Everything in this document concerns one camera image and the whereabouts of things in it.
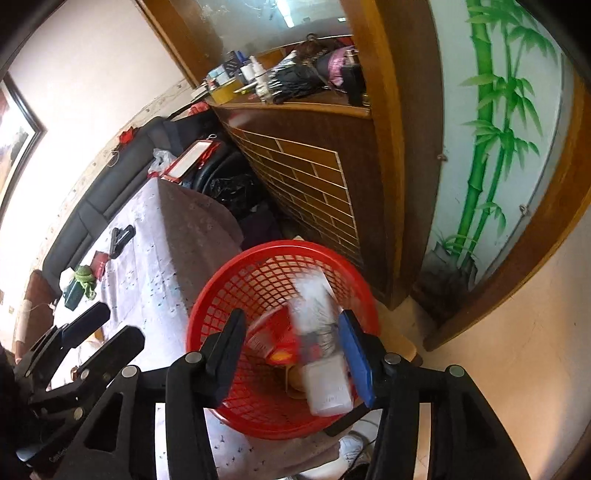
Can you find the brown armchair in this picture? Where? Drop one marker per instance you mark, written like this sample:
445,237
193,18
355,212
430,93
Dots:
35,316

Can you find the dark green tissue box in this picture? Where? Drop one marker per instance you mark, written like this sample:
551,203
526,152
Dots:
73,294

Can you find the wooden brick-pattern cabinet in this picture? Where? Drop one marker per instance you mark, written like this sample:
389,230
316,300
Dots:
361,179

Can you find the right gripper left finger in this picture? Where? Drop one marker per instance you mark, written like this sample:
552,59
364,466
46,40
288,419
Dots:
117,438

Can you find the red plastic mesh basket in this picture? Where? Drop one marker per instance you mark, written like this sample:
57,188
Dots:
260,282

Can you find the yellow round container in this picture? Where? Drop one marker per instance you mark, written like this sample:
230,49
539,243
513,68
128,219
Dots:
294,382

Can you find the bamboo painted glass panel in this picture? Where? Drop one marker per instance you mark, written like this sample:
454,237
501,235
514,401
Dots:
506,85

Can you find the black leather sofa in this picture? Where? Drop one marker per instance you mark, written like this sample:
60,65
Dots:
116,183

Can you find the floral lilac tablecloth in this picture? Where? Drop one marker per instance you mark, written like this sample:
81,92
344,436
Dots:
182,238

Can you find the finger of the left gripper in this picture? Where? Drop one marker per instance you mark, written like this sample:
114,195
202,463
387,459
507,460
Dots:
50,350
103,366

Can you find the framed horse painting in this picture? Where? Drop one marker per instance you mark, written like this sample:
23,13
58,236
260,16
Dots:
21,131

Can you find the green crumpled cloth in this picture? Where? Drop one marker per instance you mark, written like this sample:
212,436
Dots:
85,277

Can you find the red framed white board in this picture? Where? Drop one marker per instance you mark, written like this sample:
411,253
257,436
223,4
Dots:
195,156

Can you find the red pouch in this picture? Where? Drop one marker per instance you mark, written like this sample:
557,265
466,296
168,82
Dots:
98,264

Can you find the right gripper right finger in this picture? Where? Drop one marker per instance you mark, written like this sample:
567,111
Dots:
468,440

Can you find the red white wet-wipe pack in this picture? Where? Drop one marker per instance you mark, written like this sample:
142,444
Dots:
314,314

